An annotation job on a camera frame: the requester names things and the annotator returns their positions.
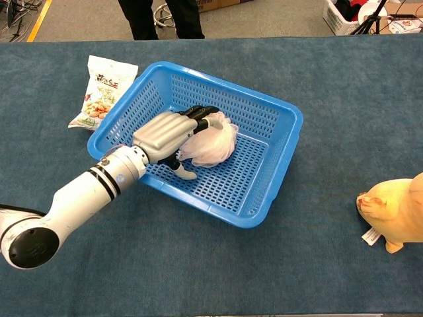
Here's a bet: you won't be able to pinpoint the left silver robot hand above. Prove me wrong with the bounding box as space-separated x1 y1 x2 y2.
132 104 223 181

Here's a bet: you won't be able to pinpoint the pink mesh bath sponge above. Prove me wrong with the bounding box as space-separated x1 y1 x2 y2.
178 111 239 168

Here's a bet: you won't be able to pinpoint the white snack bag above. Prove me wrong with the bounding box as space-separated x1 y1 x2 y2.
67 55 139 131

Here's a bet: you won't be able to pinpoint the yellow plush toy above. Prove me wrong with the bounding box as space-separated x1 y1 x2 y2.
356 172 423 254

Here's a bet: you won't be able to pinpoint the blue perforated plastic basket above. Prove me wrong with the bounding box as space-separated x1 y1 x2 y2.
87 61 304 229

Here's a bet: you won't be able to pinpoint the white storage crate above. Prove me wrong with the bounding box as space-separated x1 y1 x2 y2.
323 0 364 36

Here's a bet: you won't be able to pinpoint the person in black trousers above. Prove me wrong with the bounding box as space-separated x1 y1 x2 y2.
118 0 206 41

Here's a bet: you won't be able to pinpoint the chrome stool with casters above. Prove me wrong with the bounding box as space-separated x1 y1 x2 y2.
153 0 178 29

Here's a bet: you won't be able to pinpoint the brown cardboard box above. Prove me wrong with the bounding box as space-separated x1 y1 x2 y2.
198 0 241 13

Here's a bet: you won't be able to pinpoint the teal felt table cloth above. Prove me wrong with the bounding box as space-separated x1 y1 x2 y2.
0 32 423 314

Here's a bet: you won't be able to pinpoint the black tripod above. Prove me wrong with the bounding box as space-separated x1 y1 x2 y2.
350 0 389 36

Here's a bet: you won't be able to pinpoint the white printed paper box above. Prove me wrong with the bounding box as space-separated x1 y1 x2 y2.
388 18 423 34

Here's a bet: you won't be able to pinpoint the black floor cables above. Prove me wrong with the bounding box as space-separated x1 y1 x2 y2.
0 0 44 42

